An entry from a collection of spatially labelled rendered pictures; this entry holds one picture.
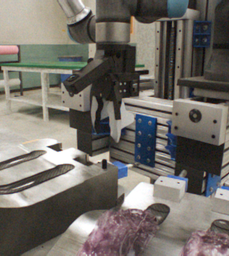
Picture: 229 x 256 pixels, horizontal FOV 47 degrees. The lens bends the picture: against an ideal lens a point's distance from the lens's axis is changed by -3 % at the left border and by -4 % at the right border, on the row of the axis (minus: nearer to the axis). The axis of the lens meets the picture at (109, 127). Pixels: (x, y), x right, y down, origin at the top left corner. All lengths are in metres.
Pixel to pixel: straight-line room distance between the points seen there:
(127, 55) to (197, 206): 0.34
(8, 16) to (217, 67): 7.28
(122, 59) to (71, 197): 0.31
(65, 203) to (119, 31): 0.35
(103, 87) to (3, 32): 7.18
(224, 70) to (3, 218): 0.62
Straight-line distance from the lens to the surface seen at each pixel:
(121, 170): 0.67
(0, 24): 7.72
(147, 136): 0.93
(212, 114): 0.66
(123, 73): 0.60
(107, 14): 0.58
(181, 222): 0.46
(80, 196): 0.51
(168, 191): 0.51
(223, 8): 0.80
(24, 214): 0.46
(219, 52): 0.80
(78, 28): 1.16
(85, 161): 0.62
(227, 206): 0.49
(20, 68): 4.85
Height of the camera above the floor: 1.12
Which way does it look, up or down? 16 degrees down
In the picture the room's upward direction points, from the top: straight up
